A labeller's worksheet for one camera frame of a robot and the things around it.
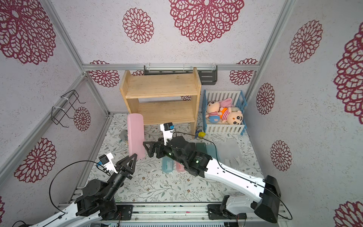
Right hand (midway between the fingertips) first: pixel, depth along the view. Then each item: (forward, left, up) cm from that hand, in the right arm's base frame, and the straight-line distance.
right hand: (154, 141), depth 66 cm
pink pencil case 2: (0, +7, +5) cm, 9 cm away
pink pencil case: (0, -11, -29) cm, 31 cm away
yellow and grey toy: (+21, +30, -25) cm, 44 cm away
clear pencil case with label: (+14, -38, -32) cm, 52 cm away
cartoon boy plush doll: (+36, -44, -21) cm, 61 cm away
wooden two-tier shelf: (+55, +5, -20) cm, 58 cm away
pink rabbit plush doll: (+42, -35, -18) cm, 58 cm away
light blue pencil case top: (+1, -3, -30) cm, 30 cm away
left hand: (-6, +8, -4) cm, 10 cm away
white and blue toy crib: (+53, -56, -20) cm, 80 cm away
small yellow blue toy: (+25, -25, -28) cm, 45 cm away
